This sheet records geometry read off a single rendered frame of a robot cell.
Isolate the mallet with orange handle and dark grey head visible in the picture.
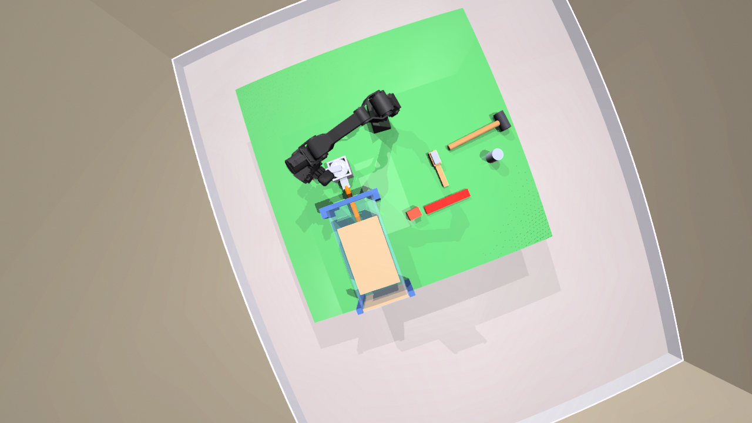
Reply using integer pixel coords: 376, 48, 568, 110
447, 110, 511, 150

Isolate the grey cylinder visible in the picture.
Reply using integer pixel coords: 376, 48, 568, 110
486, 149, 503, 163

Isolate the blue rectangular frame bar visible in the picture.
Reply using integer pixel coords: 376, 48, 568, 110
319, 188, 378, 213

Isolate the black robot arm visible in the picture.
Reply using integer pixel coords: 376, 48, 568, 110
285, 90, 401, 184

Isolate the red rectangular bar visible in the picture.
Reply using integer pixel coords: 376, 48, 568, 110
424, 189, 471, 214

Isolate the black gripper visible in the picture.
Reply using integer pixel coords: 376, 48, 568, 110
291, 148, 335, 186

